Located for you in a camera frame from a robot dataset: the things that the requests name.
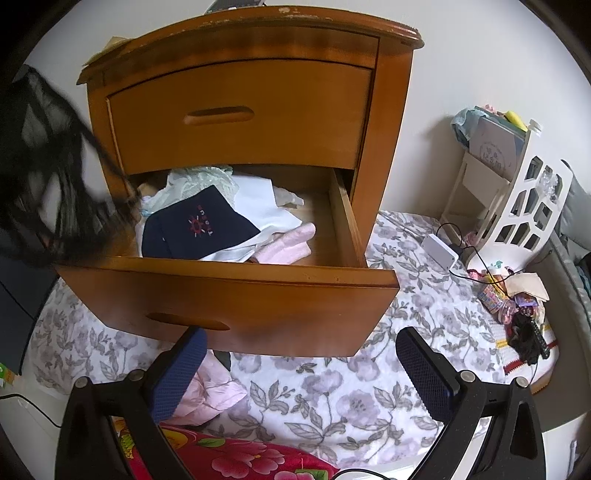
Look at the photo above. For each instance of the grey book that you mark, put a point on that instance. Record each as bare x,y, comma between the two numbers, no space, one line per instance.
496,143

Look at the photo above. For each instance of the grey underwear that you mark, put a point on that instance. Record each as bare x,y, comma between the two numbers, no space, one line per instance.
222,360

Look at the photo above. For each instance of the pink underwear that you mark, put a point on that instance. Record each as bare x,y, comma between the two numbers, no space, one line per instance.
212,392

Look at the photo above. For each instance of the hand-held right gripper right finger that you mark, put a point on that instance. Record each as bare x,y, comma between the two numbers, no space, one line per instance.
427,378

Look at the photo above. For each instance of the yellow object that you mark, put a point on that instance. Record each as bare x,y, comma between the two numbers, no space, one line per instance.
515,119

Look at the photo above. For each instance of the wooden nightstand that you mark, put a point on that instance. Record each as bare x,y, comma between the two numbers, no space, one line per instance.
392,138

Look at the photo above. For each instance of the cream cloth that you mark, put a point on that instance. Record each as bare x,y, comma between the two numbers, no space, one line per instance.
288,197

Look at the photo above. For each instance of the colourful tape roll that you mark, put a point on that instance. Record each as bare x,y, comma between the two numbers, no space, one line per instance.
491,297

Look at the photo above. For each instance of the striped knitted mat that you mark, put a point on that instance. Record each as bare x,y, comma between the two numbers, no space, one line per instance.
505,357

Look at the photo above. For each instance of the black furry toy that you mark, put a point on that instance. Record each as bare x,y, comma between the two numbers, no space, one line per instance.
526,339

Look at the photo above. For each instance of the yellowish paper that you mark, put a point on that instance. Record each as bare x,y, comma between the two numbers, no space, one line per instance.
108,50

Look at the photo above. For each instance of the green printed box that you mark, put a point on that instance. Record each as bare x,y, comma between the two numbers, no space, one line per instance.
5,376

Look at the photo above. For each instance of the white cloth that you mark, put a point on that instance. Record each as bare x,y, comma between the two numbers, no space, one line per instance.
263,203

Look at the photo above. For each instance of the grey floral bedsheet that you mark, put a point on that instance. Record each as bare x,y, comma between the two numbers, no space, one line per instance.
346,406

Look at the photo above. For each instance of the dark grey panel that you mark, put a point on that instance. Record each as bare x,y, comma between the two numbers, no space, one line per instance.
18,314

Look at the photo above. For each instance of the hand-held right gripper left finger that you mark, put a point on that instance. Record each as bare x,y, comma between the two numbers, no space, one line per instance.
178,374

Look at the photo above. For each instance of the black lace underwear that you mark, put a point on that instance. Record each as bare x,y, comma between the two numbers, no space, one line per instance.
55,184

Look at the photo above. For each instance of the white power box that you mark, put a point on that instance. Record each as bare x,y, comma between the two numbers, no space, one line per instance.
438,249

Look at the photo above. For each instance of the navy underwear with red print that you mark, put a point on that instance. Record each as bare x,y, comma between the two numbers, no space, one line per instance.
184,240

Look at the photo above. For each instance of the white cutout rack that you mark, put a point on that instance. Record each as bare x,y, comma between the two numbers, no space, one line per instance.
533,138

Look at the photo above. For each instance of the wooden drawer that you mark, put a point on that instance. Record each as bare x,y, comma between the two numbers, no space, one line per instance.
277,129
277,309

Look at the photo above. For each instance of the smartphone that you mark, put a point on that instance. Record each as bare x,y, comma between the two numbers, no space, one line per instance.
221,5

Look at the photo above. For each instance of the red floral blanket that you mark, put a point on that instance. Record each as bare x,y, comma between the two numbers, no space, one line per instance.
240,457

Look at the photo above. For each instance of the pale lace underwear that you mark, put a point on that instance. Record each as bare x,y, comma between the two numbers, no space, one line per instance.
198,177

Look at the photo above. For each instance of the pale blue bag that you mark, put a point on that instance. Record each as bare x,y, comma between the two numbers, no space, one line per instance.
464,124

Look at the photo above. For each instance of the beige paper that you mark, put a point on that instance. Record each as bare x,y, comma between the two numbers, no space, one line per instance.
528,286

